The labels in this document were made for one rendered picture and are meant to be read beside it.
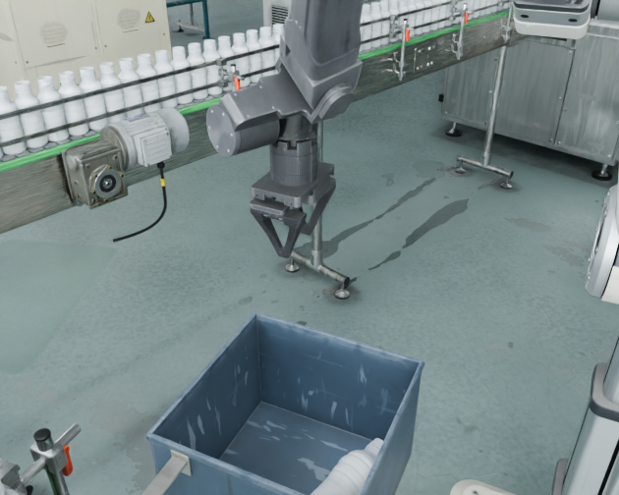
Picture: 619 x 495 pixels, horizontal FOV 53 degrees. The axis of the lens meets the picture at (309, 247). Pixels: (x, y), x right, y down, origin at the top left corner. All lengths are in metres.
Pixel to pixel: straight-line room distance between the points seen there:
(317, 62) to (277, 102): 0.09
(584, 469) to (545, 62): 3.19
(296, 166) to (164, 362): 1.84
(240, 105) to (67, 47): 3.70
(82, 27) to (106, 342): 2.32
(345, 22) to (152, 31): 4.08
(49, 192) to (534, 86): 3.08
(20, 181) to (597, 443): 1.42
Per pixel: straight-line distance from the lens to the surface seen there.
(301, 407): 1.21
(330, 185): 0.78
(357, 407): 1.15
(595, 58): 3.98
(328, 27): 0.57
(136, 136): 1.73
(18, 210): 1.78
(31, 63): 4.24
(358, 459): 1.07
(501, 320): 2.75
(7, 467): 0.73
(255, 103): 0.66
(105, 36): 4.45
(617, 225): 0.88
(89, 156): 1.70
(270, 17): 6.46
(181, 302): 2.78
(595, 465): 1.15
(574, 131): 4.11
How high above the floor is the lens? 1.63
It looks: 32 degrees down
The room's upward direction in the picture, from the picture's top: straight up
